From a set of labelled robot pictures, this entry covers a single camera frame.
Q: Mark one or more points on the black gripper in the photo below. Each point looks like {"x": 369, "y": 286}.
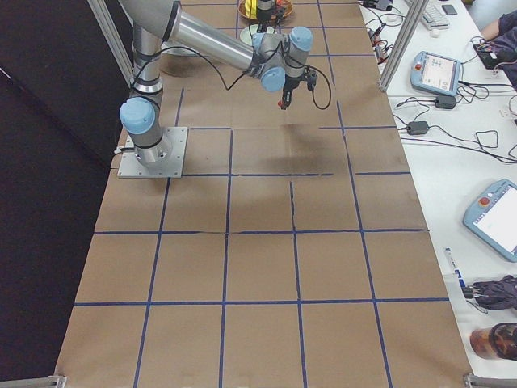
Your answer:
{"x": 264, "y": 14}
{"x": 290, "y": 86}

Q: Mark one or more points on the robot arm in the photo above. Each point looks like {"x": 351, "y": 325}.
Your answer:
{"x": 277, "y": 60}
{"x": 265, "y": 10}

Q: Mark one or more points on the light green plate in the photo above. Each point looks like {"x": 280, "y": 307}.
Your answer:
{"x": 247, "y": 35}

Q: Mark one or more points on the yellow banana bunch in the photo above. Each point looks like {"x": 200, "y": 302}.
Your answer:
{"x": 249, "y": 9}

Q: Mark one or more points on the brown wicker basket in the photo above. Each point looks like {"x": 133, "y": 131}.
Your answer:
{"x": 284, "y": 8}

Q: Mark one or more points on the black power adapter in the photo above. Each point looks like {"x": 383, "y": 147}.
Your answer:
{"x": 445, "y": 102}
{"x": 416, "y": 128}

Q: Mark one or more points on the blue teach pendant far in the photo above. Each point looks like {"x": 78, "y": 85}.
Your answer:
{"x": 435, "y": 73}

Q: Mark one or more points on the blue teach pendant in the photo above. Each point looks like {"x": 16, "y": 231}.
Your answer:
{"x": 435, "y": 73}
{"x": 492, "y": 218}

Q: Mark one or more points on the white keyboard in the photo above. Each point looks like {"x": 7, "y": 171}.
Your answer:
{"x": 434, "y": 18}

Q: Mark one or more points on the black smartphone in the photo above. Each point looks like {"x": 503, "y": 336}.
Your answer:
{"x": 449, "y": 9}

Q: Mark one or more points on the blue teach pendant near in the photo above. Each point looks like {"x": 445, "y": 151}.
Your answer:
{"x": 492, "y": 218}

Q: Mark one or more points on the dark folded umbrella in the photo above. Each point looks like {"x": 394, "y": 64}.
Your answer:
{"x": 493, "y": 294}

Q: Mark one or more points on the brown glass bottle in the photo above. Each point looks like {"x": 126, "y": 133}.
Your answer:
{"x": 497, "y": 342}

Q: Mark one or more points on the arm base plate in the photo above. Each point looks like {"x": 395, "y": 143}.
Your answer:
{"x": 165, "y": 160}

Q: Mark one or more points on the aluminium frame post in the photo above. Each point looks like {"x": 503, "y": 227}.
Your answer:
{"x": 408, "y": 27}

